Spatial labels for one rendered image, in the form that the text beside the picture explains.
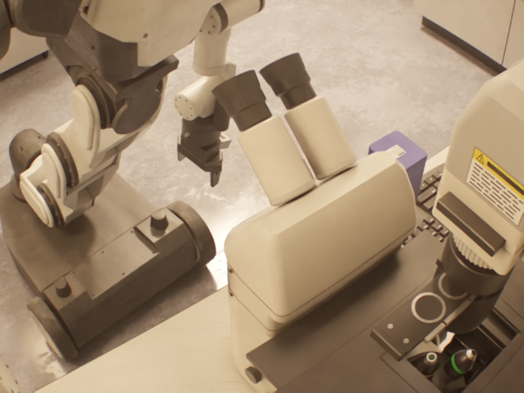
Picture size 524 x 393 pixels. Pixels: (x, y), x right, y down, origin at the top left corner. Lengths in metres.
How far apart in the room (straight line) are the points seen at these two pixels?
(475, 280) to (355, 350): 0.18
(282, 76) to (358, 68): 2.10
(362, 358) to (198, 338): 0.31
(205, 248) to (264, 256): 1.19
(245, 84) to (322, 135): 0.09
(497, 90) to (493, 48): 2.53
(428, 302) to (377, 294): 0.21
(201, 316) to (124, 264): 0.81
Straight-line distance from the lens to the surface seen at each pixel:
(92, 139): 1.10
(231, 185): 2.10
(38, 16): 0.68
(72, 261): 1.73
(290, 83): 0.62
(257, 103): 0.59
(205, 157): 1.39
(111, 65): 0.88
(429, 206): 1.01
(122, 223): 1.79
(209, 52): 1.19
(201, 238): 1.74
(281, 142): 0.59
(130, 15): 0.75
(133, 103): 1.03
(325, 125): 0.62
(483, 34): 2.90
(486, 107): 0.36
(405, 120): 2.46
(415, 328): 0.45
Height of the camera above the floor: 1.47
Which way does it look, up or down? 46 degrees down
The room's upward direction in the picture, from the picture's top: 1 degrees clockwise
